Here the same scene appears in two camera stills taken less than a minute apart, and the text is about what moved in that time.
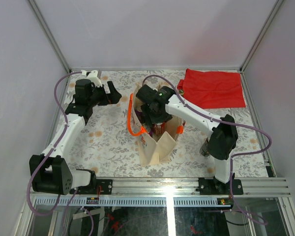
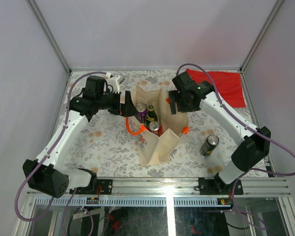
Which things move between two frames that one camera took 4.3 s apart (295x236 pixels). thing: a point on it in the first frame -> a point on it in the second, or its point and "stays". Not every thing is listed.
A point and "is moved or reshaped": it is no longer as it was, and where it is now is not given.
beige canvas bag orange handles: x=151 y=151 is moved or reshaped
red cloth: x=213 y=90 stays
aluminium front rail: x=174 y=187 stays
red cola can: x=159 y=128 is moved or reshaped
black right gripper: x=150 y=119 -> x=174 y=96
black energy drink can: x=206 y=149 stays
